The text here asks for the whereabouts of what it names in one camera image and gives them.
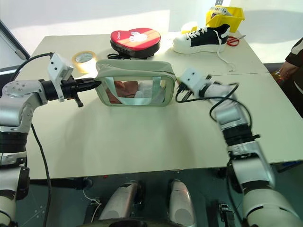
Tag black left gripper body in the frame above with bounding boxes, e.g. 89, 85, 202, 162
60, 76, 84, 108

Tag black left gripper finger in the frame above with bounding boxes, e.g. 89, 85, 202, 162
76, 84, 100, 92
75, 77, 103, 86

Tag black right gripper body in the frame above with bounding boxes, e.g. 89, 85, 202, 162
177, 80, 197, 99

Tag green pouch with clear window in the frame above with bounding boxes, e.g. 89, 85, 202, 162
94, 59, 177, 108

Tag white item in pouch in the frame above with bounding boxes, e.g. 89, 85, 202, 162
134, 81, 165, 104

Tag red-brown cloth in pouch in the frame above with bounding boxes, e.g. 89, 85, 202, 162
107, 80, 140, 105

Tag beige tape roll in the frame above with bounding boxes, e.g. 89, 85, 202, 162
71, 50, 98, 74

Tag black and white sneaker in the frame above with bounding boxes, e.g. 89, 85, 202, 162
172, 23, 237, 72

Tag red heart-shaped case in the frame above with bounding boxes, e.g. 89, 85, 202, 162
109, 27, 162, 59

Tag grey item in bin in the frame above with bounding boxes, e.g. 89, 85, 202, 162
210, 6, 230, 19

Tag yellow plastic bin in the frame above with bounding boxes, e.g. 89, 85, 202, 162
205, 6, 246, 33

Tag silver robot leg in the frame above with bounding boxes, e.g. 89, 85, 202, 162
168, 179, 197, 227
98, 180, 143, 221

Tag person in brown clothes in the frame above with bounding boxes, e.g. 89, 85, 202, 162
278, 37, 303, 119

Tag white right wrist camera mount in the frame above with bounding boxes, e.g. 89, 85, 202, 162
180, 68, 209, 96

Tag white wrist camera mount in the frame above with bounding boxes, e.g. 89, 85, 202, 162
180, 68, 209, 96
47, 52, 74, 103

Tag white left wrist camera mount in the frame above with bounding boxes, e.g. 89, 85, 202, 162
47, 52, 74, 103

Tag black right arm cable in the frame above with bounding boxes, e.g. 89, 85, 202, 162
175, 82, 252, 126

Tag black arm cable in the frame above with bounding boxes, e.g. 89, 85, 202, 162
9, 52, 53, 82
175, 82, 252, 126

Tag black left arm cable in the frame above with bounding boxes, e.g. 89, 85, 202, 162
9, 52, 53, 82

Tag red-handled scissors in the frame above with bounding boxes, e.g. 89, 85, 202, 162
226, 35, 247, 47

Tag dark window frame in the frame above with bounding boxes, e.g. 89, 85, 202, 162
0, 19, 31, 60

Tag black hanging body cable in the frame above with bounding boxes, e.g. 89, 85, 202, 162
30, 124, 53, 227

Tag thin white cable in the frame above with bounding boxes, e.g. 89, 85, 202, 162
82, 188, 102, 219

